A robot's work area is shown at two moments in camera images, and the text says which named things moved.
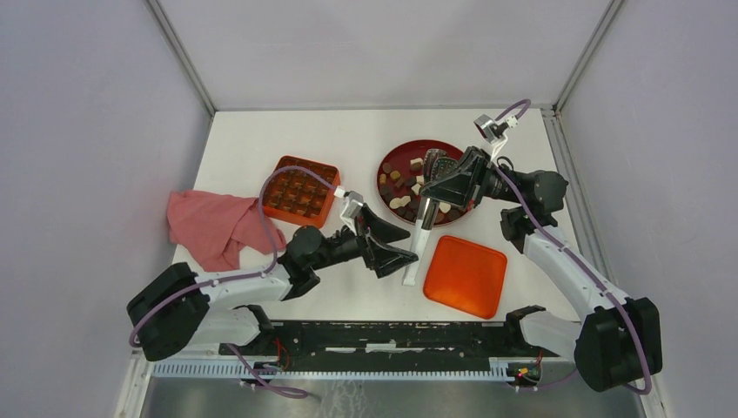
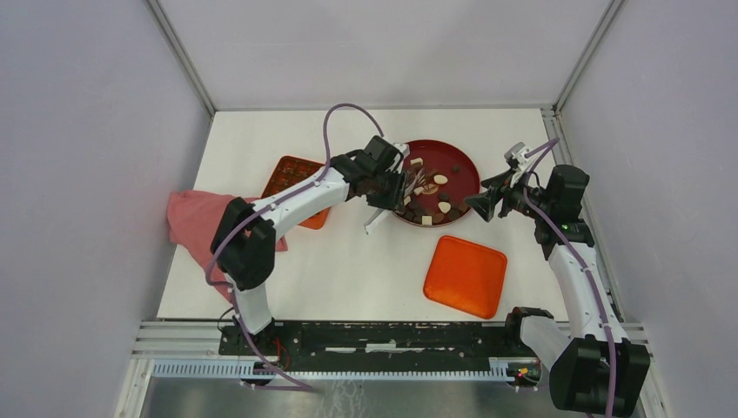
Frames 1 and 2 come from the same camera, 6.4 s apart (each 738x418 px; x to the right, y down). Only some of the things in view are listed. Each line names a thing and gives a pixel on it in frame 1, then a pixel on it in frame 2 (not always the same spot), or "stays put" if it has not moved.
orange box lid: (466, 277) stays put
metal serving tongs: (437, 163) to (415, 178)
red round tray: (400, 177) stays put
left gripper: (378, 255) to (395, 198)
